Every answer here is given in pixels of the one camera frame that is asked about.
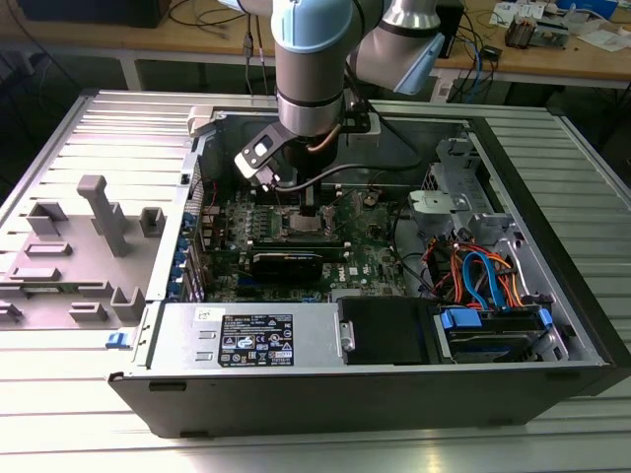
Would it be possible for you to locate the black camera cable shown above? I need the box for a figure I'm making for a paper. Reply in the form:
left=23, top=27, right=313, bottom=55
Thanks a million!
left=265, top=110, right=420, bottom=193

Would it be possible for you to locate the blue flat wire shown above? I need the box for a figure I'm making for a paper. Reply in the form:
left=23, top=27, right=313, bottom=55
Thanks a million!
left=461, top=249, right=505, bottom=310

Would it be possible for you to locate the CPU socket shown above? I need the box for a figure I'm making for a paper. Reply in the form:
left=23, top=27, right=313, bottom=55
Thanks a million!
left=281, top=204, right=341, bottom=240

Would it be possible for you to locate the silver topped CPU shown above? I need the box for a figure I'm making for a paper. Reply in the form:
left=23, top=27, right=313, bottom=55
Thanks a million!
left=289, top=212, right=324, bottom=234

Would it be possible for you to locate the tall black box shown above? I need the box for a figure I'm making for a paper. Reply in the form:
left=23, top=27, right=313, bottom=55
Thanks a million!
left=436, top=0, right=465, bottom=59

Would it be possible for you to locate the copper finned heatsink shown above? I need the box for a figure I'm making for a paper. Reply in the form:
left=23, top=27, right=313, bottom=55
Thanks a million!
left=505, top=13, right=537, bottom=49

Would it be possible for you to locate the white printed card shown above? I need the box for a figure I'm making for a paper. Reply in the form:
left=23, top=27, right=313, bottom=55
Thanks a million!
left=490, top=1, right=546, bottom=26

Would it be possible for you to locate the wooden desk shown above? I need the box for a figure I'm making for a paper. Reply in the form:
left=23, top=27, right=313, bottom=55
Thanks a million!
left=0, top=0, right=631, bottom=93

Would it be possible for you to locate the green motherboard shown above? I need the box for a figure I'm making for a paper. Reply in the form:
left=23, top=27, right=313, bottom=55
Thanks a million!
left=199, top=182, right=418, bottom=303

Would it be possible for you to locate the grey electronic module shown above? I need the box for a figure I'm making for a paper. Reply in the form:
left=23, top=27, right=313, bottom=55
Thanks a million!
left=534, top=18, right=576, bottom=50

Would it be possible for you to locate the hard disk in blue carrier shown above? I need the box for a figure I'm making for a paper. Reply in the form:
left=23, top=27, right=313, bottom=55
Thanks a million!
left=433, top=305, right=556, bottom=365

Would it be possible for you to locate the black wire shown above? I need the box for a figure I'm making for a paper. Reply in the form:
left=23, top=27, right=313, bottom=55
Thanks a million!
left=391, top=206, right=440, bottom=303

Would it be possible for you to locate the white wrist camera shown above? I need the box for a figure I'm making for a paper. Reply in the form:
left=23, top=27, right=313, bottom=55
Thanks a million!
left=344, top=113, right=384, bottom=148
left=234, top=123, right=297, bottom=192

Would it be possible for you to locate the grey parts rack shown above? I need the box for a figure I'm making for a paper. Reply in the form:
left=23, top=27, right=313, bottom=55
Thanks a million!
left=0, top=174, right=167, bottom=331

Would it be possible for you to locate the silver power supply unit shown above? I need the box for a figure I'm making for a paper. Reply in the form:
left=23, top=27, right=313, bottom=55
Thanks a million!
left=147, top=301, right=341, bottom=370

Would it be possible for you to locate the orange wire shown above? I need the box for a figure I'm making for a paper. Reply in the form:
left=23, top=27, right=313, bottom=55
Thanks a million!
left=492, top=251, right=531, bottom=309

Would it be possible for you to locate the red wire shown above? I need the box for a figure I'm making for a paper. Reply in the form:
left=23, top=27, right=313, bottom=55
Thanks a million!
left=424, top=235, right=462, bottom=300

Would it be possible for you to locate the silver metal drive cage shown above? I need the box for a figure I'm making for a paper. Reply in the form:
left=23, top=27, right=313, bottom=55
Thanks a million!
left=407, top=137, right=568, bottom=316

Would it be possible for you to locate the wide black desktop box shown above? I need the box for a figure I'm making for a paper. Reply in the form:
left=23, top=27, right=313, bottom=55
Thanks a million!
left=19, top=0, right=172, bottom=29

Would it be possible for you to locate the black plastic shroud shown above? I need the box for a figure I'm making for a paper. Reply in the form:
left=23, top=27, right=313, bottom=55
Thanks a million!
left=339, top=298, right=440, bottom=366

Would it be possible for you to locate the silver metal handle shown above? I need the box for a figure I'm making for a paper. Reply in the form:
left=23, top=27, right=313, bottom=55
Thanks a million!
left=337, top=319, right=356, bottom=352

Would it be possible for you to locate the white paper sheet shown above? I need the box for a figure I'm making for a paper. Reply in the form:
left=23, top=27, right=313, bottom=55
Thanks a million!
left=576, top=27, right=631, bottom=53

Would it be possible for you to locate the black graphics card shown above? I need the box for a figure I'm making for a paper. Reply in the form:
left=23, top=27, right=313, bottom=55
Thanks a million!
left=250, top=250, right=324, bottom=284

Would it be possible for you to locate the black PC case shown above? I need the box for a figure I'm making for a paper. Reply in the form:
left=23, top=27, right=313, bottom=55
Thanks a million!
left=106, top=105, right=631, bottom=439

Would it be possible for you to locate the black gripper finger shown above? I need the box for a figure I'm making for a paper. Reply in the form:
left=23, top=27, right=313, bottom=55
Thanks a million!
left=299, top=182, right=321, bottom=219

